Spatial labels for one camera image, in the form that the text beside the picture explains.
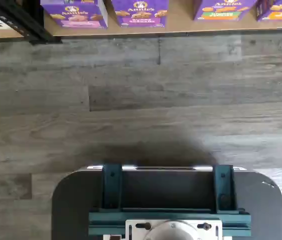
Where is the white mounting plate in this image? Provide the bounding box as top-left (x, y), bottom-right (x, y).
top-left (125, 219), bottom-right (223, 240)

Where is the purple Annie's box green patch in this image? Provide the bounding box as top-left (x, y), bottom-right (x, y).
top-left (193, 0), bottom-right (258, 22)

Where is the teal metal mounting frame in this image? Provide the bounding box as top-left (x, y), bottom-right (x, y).
top-left (88, 163), bottom-right (252, 238)

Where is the purple Annie's box pink patch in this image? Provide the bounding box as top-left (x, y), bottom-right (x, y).
top-left (40, 0), bottom-right (109, 29)

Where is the black metal shelf rack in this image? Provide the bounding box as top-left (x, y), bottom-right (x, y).
top-left (0, 0), bottom-right (282, 46)

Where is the dark grey mobile base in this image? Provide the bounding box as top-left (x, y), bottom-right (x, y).
top-left (51, 164), bottom-right (282, 240)

